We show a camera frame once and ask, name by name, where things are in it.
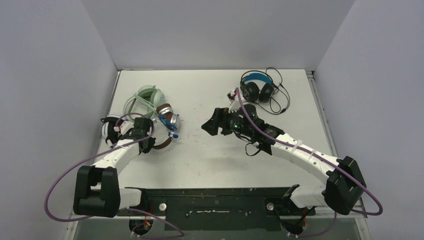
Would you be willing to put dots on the mint green headphones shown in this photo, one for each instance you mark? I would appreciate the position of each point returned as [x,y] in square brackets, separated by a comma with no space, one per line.
[150,97]

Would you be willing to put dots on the white black headphones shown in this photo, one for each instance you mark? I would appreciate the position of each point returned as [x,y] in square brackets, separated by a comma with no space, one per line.
[108,134]

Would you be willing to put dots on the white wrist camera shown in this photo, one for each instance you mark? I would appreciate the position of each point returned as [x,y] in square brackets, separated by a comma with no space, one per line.
[235,104]
[124,127]

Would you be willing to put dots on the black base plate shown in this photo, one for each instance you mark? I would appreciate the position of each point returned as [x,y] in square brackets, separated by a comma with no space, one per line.
[225,209]

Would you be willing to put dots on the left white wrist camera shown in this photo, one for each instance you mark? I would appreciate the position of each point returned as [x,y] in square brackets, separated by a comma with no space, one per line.
[124,127]

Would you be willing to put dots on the black blue headphones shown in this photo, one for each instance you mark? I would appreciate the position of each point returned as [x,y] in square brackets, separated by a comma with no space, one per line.
[257,86]

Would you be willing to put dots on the brown headphones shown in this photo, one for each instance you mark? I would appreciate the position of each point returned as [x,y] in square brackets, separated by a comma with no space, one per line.
[171,121]

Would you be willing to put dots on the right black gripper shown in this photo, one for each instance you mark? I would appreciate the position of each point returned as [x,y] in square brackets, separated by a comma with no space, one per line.
[224,121]

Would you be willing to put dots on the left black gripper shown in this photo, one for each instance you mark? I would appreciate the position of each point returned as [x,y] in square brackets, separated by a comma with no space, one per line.
[151,143]

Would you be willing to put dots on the aluminium frame rail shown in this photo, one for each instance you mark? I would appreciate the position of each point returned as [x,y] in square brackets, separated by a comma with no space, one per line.
[329,138]

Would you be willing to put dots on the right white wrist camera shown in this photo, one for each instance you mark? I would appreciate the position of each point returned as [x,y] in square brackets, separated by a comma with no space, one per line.
[235,104]

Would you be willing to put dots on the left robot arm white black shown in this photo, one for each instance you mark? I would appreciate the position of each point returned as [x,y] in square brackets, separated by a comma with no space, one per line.
[97,191]

